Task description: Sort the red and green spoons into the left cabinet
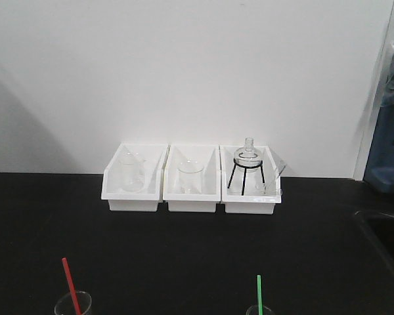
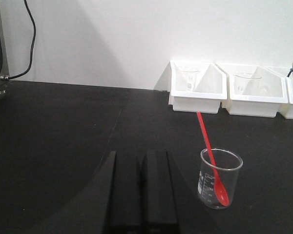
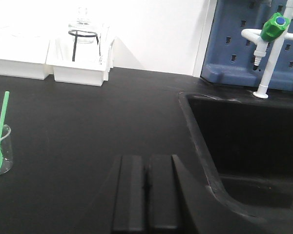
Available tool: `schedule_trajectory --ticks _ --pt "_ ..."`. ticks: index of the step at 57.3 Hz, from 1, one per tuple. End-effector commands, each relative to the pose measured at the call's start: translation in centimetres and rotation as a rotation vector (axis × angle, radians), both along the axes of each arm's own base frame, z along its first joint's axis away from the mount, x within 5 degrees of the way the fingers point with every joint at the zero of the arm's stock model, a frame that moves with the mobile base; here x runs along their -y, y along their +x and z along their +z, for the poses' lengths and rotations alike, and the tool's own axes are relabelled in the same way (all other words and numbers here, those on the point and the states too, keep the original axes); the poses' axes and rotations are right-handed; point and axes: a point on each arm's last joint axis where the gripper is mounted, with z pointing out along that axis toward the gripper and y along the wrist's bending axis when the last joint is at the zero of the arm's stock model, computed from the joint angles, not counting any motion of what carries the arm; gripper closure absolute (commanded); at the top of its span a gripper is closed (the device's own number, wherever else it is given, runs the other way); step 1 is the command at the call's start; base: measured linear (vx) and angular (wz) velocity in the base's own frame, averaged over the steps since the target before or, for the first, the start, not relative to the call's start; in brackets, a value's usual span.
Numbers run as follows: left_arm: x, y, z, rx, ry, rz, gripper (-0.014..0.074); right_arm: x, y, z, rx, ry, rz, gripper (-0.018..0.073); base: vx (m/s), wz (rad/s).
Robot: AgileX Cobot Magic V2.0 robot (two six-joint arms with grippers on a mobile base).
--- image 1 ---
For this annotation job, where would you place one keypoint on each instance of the green plastic spoon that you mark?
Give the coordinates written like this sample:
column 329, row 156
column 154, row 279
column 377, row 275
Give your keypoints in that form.
column 259, row 295

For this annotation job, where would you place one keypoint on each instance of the red plastic spoon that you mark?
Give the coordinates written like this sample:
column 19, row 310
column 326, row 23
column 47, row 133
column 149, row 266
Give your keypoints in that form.
column 71, row 286

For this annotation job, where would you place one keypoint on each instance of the glass beaker in middle bin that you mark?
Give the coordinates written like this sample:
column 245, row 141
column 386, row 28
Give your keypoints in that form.
column 191, row 177

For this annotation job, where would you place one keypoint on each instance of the glass beaker in bin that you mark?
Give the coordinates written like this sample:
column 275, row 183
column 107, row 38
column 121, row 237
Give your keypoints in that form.
column 132, row 171
column 191, row 177

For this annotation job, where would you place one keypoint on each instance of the middle white plastic bin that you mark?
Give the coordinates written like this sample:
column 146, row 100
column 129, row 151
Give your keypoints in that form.
column 209, row 157

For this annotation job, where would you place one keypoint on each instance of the white plastic bin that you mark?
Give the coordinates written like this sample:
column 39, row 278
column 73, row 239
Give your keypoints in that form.
column 148, row 198
column 252, row 202
column 209, row 157

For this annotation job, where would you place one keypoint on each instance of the round glass flask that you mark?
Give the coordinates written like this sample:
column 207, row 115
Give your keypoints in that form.
column 248, row 155

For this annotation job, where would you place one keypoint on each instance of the right white plastic bin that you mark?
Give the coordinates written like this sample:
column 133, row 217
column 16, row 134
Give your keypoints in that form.
column 252, row 202

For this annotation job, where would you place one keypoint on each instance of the glass beaker in left bin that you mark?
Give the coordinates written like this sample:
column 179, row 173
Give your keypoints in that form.
column 132, row 171

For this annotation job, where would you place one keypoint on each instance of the left white plastic bin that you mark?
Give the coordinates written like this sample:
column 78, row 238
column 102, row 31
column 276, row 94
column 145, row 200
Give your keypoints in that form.
column 148, row 198

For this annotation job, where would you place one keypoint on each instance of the glass funnel in right bin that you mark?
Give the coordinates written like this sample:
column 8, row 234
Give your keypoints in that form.
column 272, row 170

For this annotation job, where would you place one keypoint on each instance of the front right glass beaker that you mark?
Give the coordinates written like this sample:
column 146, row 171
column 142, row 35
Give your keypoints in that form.
column 255, row 310

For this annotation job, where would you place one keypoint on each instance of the front left glass beaker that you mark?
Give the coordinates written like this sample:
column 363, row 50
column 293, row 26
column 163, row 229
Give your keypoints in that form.
column 65, row 306

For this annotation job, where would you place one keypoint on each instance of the black sink basin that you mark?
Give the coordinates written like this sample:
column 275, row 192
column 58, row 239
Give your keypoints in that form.
column 379, row 228

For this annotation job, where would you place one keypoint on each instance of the black wire tripod stand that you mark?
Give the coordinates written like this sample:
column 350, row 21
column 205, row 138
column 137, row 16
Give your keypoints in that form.
column 240, row 175

